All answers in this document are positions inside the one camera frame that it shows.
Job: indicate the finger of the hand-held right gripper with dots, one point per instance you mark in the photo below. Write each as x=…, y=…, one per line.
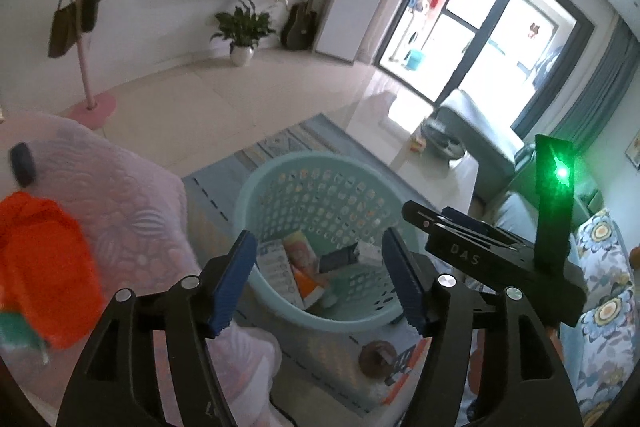
x=440, y=219

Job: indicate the grey bowl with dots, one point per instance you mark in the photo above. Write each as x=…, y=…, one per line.
x=442, y=141

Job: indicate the black acoustic guitar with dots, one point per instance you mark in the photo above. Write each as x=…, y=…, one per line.
x=300, y=24

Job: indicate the dark small bag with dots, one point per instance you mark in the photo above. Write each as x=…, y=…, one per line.
x=91, y=9

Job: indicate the teal plastic laundry basket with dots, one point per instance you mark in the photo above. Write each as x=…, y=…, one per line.
x=280, y=192

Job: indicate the dark packet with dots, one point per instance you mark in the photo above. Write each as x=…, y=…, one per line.
x=337, y=259

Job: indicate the dark blue small object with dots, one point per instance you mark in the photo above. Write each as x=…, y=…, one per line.
x=22, y=164

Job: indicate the red window sticker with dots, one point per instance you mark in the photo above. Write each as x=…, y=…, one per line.
x=535, y=29

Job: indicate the green cloth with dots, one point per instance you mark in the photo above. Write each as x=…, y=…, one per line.
x=20, y=329

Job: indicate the orange packet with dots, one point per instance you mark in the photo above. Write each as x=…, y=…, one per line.
x=300, y=252

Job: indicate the blue bucket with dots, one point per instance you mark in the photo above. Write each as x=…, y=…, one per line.
x=414, y=58

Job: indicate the brown round lid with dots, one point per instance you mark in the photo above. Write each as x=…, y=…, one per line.
x=372, y=359

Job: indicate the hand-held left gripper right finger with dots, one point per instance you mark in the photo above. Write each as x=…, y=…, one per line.
x=405, y=282

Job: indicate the brown handbag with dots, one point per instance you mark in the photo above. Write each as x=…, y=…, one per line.
x=62, y=29

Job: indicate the small white box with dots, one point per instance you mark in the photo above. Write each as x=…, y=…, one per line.
x=367, y=252

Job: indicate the orange white box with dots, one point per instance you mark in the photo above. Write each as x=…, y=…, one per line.
x=312, y=289

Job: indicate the potted green plant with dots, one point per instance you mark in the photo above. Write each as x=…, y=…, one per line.
x=245, y=29

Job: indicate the pink coat rack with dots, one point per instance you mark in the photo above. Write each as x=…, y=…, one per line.
x=87, y=57

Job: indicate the small colourful box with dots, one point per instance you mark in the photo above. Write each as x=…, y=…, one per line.
x=416, y=144

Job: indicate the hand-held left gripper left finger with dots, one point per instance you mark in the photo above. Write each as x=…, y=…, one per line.
x=232, y=277

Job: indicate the teal sofa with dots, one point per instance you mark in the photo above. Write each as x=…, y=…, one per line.
x=520, y=217

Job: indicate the white dotted box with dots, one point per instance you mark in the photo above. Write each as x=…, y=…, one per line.
x=274, y=269

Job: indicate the glass coffee table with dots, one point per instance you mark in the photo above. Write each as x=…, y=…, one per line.
x=395, y=127

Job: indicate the pink patterned tablecloth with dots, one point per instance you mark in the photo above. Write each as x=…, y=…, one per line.
x=135, y=217

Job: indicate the floral cushion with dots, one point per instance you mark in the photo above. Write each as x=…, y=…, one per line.
x=602, y=242
x=607, y=337

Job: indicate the orange cloth item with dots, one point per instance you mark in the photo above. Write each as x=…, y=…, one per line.
x=45, y=267

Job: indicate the white orange carton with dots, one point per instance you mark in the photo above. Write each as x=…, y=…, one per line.
x=402, y=364

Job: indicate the dark framed sliding door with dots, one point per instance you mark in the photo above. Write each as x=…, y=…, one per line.
x=500, y=7

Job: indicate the grey teal curtain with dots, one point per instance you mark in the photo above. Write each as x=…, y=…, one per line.
x=590, y=97

